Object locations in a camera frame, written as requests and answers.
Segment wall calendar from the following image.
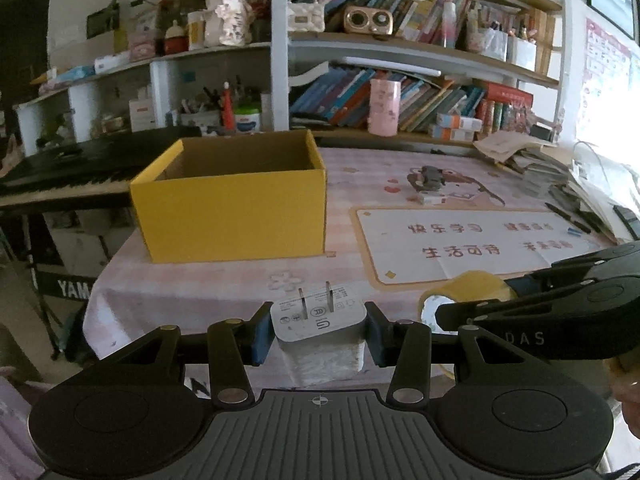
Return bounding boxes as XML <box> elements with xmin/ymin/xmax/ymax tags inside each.
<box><xmin>582</xmin><ymin>16</ymin><xmax>634</xmax><ymax>132</ymax></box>

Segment white pen holder box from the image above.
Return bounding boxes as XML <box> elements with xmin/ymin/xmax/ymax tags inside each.
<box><xmin>180</xmin><ymin>110</ymin><xmax>221</xmax><ymax>129</ymax></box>

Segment white shelf unit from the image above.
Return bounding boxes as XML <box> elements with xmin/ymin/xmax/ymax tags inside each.
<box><xmin>14</xmin><ymin>0</ymin><xmax>576</xmax><ymax>156</ymax></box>

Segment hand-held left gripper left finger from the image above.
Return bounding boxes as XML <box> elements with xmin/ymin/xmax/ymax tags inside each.
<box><xmin>60</xmin><ymin>301</ymin><xmax>275</xmax><ymax>407</ymax></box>

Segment gold retro radio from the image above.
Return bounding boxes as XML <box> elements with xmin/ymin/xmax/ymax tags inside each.
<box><xmin>343</xmin><ymin>5</ymin><xmax>394</xmax><ymax>39</ymax></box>

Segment white figurine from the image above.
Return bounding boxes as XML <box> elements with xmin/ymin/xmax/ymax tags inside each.
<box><xmin>214</xmin><ymin>0</ymin><xmax>254</xmax><ymax>47</ymax></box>

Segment white charger plug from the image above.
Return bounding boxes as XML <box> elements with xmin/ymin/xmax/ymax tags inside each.
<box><xmin>270</xmin><ymin>281</ymin><xmax>369</xmax><ymax>389</ymax></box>

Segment person's right hand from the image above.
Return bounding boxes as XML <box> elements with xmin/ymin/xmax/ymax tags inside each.
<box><xmin>607</xmin><ymin>354</ymin><xmax>640</xmax><ymax>442</ymax></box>

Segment grey small toy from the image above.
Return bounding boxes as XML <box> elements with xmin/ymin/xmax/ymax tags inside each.
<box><xmin>416</xmin><ymin>164</ymin><xmax>447</xmax><ymax>194</ymax></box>

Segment row of books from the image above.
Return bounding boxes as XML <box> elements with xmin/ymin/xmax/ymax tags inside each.
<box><xmin>289</xmin><ymin>62</ymin><xmax>488</xmax><ymax>134</ymax></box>
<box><xmin>324</xmin><ymin>0</ymin><xmax>527</xmax><ymax>47</ymax></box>

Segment white box red label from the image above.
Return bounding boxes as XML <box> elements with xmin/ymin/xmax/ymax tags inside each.
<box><xmin>128</xmin><ymin>97</ymin><xmax>157</xmax><ymax>134</ymax></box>

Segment yellow cardboard box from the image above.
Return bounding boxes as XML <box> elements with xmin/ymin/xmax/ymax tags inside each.
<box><xmin>129</xmin><ymin>129</ymin><xmax>329</xmax><ymax>265</ymax></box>

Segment red tassel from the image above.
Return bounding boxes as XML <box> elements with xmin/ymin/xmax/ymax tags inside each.
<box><xmin>222</xmin><ymin>81</ymin><xmax>236</xmax><ymax>131</ymax></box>

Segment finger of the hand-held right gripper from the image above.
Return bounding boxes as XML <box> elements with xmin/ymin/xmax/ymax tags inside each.
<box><xmin>433</xmin><ymin>281</ymin><xmax>594</xmax><ymax>334</ymax></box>
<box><xmin>509</xmin><ymin>240</ymin><xmax>640</xmax><ymax>298</ymax></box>

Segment black keyboard stand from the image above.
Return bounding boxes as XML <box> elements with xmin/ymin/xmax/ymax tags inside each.
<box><xmin>27</xmin><ymin>210</ymin><xmax>126</xmax><ymax>361</ymax></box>

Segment stack of papers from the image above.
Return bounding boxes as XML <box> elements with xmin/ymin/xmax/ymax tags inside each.
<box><xmin>473</xmin><ymin>130</ymin><xmax>573</xmax><ymax>197</ymax></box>

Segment white jar green lid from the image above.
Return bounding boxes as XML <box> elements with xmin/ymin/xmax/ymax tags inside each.
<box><xmin>233</xmin><ymin>106</ymin><xmax>262</xmax><ymax>134</ymax></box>

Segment white pearl handbag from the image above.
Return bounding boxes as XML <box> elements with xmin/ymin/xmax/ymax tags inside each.
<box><xmin>287</xmin><ymin>0</ymin><xmax>326</xmax><ymax>34</ymax></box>

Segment pink fabric item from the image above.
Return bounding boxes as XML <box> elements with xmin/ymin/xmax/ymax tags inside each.
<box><xmin>0</xmin><ymin>374</ymin><xmax>47</xmax><ymax>480</ymax></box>

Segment desktop with pink tablecloth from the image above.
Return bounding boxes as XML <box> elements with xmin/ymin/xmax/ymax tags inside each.
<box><xmin>82</xmin><ymin>144</ymin><xmax>640</xmax><ymax>397</ymax></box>

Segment black electric piano keyboard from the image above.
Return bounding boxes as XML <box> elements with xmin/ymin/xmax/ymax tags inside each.
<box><xmin>0</xmin><ymin>126</ymin><xmax>202</xmax><ymax>212</ymax></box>

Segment bunch of pens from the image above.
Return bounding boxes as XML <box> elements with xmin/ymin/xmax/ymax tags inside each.
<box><xmin>181</xmin><ymin>76</ymin><xmax>247</xmax><ymax>114</ymax></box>

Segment orange white small box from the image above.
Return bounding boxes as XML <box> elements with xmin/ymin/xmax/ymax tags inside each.
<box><xmin>429</xmin><ymin>125</ymin><xmax>477</xmax><ymax>143</ymax></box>
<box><xmin>436</xmin><ymin>112</ymin><xmax>484</xmax><ymax>132</ymax></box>

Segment pink cup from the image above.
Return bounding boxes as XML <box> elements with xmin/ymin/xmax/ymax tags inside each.
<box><xmin>367</xmin><ymin>79</ymin><xmax>401</xmax><ymax>137</ymax></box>

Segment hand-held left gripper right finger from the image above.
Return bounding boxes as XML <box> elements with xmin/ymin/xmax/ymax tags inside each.
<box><xmin>365</xmin><ymin>301</ymin><xmax>576</xmax><ymax>407</ymax></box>

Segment yellow tape roll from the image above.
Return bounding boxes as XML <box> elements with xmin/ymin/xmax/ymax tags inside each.
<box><xmin>419</xmin><ymin>270</ymin><xmax>519</xmax><ymax>334</ymax></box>

